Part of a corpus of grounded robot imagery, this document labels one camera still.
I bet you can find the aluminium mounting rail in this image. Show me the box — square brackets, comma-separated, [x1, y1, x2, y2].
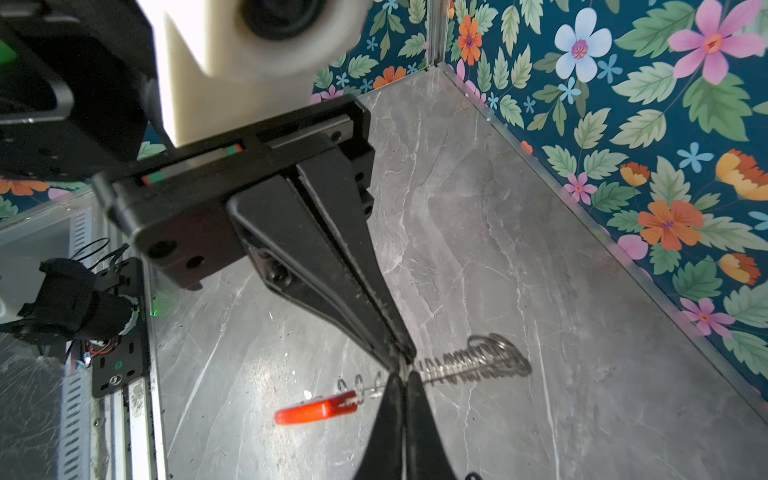
[104, 264, 171, 479]

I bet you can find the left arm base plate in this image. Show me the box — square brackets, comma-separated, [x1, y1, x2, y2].
[89, 257, 150, 399]

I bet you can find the white vented cable duct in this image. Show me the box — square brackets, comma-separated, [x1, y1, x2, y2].
[55, 207, 95, 479]

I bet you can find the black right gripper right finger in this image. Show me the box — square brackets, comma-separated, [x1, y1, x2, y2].
[405, 371, 457, 480]

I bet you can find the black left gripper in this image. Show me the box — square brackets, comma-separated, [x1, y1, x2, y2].
[92, 95, 416, 371]

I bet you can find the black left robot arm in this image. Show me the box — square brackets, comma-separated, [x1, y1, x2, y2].
[1, 1, 416, 372]

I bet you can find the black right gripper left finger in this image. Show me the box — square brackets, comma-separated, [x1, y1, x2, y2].
[353, 374, 405, 480]

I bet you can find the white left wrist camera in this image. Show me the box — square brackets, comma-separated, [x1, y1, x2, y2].
[139, 1, 372, 147]

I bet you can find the metal keyring holder red handle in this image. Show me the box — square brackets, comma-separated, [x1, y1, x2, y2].
[274, 332, 533, 427]

